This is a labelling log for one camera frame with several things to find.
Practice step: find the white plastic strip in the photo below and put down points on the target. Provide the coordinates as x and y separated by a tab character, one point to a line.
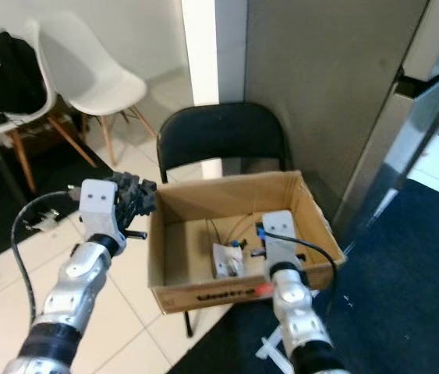
274	347

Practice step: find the dark blue carpet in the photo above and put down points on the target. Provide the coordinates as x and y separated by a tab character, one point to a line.
406	296

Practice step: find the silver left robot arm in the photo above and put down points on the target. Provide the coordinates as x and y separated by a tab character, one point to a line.
83	284

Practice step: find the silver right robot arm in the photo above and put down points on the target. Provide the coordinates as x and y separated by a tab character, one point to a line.
301	312

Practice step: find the black backpack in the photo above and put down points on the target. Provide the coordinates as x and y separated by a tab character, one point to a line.
12	78

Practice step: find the brown cardboard box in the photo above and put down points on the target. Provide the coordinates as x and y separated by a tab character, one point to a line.
188	249

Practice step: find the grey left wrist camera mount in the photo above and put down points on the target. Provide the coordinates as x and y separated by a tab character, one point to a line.
100	206

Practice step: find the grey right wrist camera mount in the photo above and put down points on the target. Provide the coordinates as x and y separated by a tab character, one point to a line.
280	238

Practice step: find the glass door with metal frame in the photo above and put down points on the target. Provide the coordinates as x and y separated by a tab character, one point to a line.
418	132

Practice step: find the grey plastic device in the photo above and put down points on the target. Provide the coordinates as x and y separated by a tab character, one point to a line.
227	259

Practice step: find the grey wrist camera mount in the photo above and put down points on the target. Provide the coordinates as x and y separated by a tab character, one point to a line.
280	238
100	206

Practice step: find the black folding chair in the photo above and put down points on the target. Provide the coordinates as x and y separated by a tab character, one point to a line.
219	132

